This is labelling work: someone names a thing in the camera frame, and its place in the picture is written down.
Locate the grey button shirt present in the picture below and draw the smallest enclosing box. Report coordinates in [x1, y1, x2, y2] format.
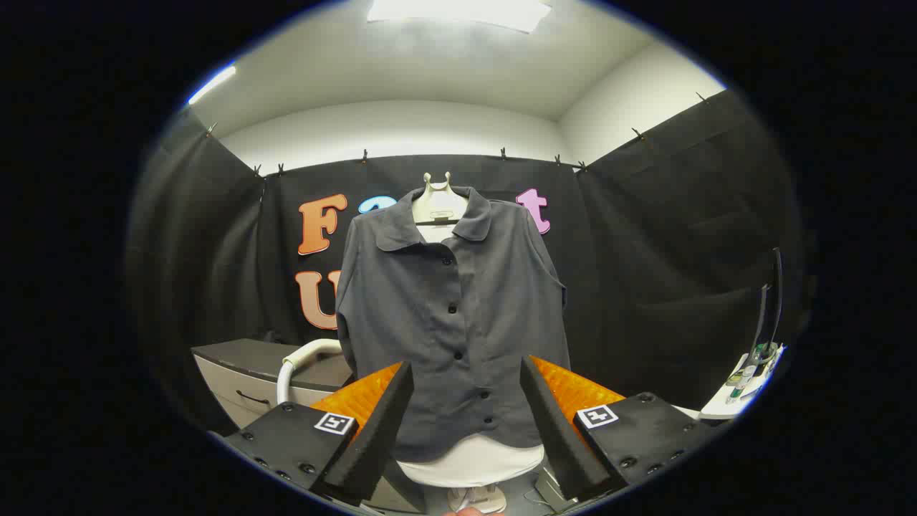
[335, 186, 572, 463]

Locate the grey drawer cabinet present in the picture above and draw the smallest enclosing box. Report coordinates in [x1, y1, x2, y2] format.
[192, 338, 356, 431]

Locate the black bent stand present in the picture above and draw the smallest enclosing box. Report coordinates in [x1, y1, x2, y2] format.
[749, 247, 784, 363]

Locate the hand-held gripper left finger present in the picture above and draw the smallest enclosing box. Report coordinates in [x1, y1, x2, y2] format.
[224, 360, 415, 502]

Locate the white board under shirt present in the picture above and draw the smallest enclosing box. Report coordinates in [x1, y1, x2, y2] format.
[396, 434, 545, 488]

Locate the large ceiling light panel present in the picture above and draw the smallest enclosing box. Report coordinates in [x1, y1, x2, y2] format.
[367, 0, 552, 34]

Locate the narrow ceiling light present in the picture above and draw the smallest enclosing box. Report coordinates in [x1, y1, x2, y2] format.
[188, 64, 237, 106]

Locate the person's white shoe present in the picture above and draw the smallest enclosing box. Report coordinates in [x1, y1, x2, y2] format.
[448, 485, 507, 514]

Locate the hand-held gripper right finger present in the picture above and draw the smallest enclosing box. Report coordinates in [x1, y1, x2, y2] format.
[520, 355, 717, 501]

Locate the white garment steamer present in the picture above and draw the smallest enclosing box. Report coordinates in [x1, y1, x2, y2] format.
[277, 338, 343, 406]

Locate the white side table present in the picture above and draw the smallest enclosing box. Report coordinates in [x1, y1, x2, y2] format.
[698, 351, 785, 421]

